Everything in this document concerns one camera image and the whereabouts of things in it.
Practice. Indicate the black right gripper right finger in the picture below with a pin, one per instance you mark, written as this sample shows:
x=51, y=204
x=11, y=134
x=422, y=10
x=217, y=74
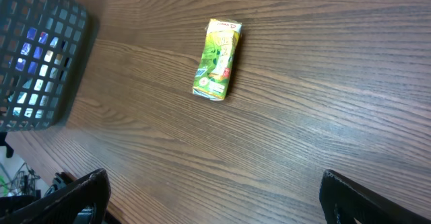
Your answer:
x=345, y=201

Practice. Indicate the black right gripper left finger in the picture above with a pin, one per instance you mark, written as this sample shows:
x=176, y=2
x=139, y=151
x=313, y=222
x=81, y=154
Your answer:
x=83, y=200

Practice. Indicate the teal white snack packet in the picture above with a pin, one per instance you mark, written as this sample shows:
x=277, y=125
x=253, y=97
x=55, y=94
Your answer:
x=22, y=97

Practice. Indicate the green juice carton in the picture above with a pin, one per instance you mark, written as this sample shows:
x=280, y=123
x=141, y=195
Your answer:
x=213, y=74

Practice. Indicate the grey plastic shopping basket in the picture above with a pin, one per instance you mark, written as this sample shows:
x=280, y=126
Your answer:
x=40, y=39

